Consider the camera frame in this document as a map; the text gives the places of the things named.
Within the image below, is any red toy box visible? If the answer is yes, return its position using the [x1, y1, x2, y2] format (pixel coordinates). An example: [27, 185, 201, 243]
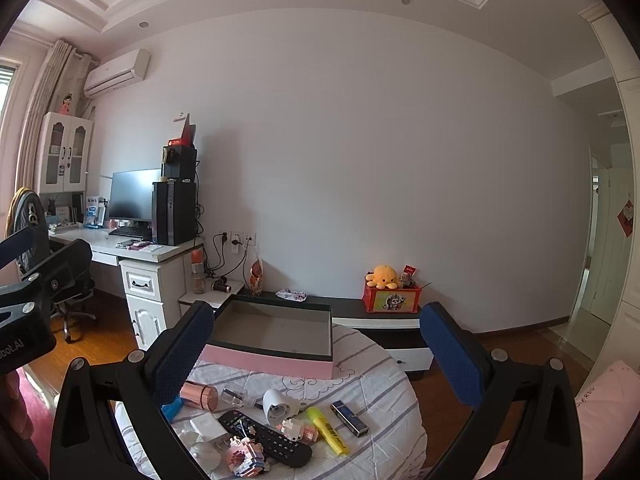
[362, 285, 422, 314]

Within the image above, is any blue object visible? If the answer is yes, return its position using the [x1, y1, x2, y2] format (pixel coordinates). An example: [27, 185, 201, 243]
[160, 396, 183, 422]

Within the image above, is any blue gold rectangular case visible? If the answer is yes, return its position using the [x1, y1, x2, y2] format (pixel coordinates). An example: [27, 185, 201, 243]
[330, 401, 369, 438]

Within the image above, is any black computer tower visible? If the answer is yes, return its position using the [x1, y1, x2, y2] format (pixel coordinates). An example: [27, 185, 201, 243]
[152, 181, 196, 246]

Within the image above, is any white cup-shaped device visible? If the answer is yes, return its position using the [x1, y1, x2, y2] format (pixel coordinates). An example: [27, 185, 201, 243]
[262, 389, 300, 427]

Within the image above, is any white air conditioner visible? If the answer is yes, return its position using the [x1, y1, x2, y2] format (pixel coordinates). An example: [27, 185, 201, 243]
[84, 49, 151, 99]

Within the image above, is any pink block figure toy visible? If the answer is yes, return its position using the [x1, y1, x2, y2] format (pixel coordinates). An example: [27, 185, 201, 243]
[226, 437, 270, 478]

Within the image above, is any striped white bedsheet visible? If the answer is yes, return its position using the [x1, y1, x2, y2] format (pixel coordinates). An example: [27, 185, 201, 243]
[113, 320, 429, 480]

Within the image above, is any black speaker box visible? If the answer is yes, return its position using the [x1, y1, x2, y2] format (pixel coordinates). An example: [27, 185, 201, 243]
[160, 144, 198, 182]

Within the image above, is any white round case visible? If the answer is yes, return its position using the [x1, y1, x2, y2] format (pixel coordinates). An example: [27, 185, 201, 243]
[190, 442, 221, 474]

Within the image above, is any orange cap bottle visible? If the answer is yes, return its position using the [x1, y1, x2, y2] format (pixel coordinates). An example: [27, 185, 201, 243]
[190, 247, 206, 295]

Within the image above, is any black remote control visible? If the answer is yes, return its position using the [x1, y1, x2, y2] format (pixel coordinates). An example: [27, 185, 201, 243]
[218, 410, 312, 468]

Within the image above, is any computer monitor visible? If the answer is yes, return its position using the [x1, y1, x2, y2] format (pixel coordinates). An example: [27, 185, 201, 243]
[107, 168, 160, 226]

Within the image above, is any orange octopus plush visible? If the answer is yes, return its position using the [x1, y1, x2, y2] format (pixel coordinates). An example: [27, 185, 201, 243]
[366, 264, 399, 290]

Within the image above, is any white desk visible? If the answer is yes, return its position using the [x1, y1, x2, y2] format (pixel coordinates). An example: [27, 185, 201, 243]
[49, 229, 204, 350]

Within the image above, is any yellow highlighter marker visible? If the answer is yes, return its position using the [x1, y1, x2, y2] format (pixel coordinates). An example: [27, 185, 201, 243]
[306, 406, 349, 456]

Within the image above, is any pink pillow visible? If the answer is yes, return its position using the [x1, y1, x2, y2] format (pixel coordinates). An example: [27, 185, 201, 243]
[474, 360, 639, 479]

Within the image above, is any orange snack bag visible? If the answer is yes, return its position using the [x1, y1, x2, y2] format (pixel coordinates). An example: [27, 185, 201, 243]
[248, 258, 264, 296]

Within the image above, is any black office chair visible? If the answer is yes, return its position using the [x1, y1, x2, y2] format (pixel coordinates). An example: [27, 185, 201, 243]
[5, 186, 98, 345]

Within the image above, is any clear glass bottle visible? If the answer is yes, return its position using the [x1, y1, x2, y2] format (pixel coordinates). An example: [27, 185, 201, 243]
[219, 388, 245, 408]

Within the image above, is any white charger adapter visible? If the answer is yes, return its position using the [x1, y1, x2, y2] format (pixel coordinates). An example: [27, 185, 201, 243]
[190, 412, 228, 442]

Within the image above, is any pink storage box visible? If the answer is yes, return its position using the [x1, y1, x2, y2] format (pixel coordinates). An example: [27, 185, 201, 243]
[200, 295, 334, 380]

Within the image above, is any white glass door cabinet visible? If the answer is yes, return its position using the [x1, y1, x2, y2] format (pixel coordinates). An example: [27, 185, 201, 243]
[35, 112, 93, 194]

